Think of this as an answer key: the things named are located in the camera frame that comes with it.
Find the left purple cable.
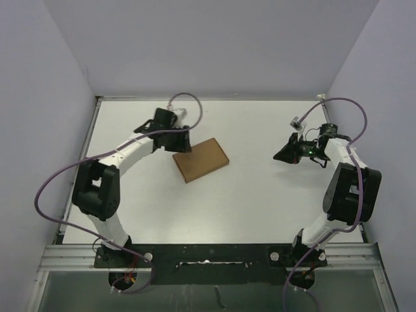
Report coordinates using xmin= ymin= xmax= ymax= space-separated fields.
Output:
xmin=34 ymin=93 xmax=204 ymax=295

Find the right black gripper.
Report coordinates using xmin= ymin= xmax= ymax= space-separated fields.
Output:
xmin=272 ymin=133 xmax=327 ymax=165

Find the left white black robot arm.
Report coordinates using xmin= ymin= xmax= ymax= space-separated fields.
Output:
xmin=71 ymin=108 xmax=192 ymax=267

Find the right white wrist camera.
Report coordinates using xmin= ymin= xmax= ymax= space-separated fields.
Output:
xmin=290 ymin=116 xmax=306 ymax=139

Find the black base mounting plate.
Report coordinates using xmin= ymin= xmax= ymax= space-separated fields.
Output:
xmin=94 ymin=244 xmax=328 ymax=290

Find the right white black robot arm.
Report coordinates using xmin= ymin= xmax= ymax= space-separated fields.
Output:
xmin=273 ymin=123 xmax=382 ymax=266

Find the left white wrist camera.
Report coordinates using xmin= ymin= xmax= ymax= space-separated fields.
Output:
xmin=172 ymin=108 xmax=187 ymax=120

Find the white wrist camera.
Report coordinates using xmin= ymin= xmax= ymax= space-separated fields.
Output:
xmin=172 ymin=108 xmax=187 ymax=120
xmin=290 ymin=116 xmax=306 ymax=139

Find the brown cardboard box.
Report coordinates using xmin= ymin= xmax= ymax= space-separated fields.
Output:
xmin=172 ymin=138 xmax=229 ymax=183

